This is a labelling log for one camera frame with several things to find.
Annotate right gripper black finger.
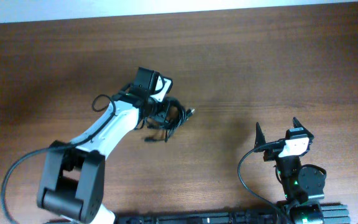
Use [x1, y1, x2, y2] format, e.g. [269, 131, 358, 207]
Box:
[254, 122, 266, 152]
[292, 117, 314, 139]

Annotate black usb cable bundle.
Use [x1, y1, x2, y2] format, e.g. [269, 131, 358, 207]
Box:
[134, 96, 196, 144]

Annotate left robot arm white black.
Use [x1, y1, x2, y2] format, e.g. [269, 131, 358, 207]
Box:
[37, 90, 188, 223]

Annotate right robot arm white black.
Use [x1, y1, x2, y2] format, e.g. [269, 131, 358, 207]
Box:
[254, 118, 326, 223]

